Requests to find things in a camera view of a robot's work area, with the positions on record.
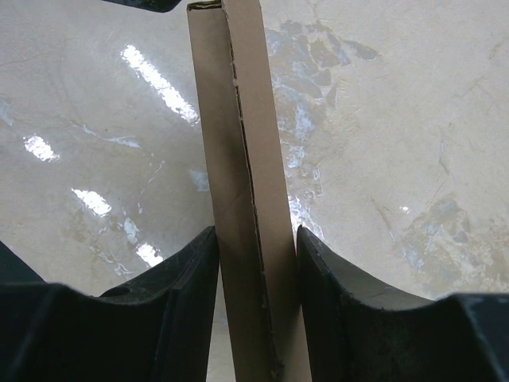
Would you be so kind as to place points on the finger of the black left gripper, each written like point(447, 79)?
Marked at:
point(158, 6)

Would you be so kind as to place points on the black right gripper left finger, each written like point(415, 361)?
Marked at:
point(154, 327)

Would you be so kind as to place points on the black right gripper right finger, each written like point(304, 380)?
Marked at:
point(360, 328)

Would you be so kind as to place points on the brown cardboard box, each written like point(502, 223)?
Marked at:
point(248, 189)

